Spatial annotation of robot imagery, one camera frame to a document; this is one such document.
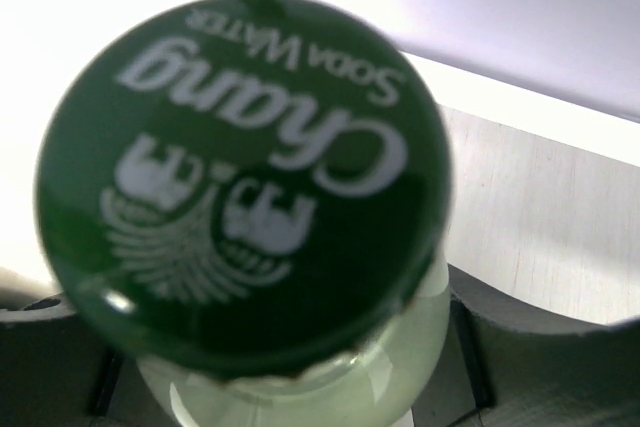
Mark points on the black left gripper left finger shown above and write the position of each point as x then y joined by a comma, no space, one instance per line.
56,371

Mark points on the white two-tier shelf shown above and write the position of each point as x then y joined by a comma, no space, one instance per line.
547,193

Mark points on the clear Chang soda bottle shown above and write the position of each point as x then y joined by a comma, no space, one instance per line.
249,198

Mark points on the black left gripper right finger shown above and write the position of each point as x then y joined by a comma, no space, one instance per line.
508,363

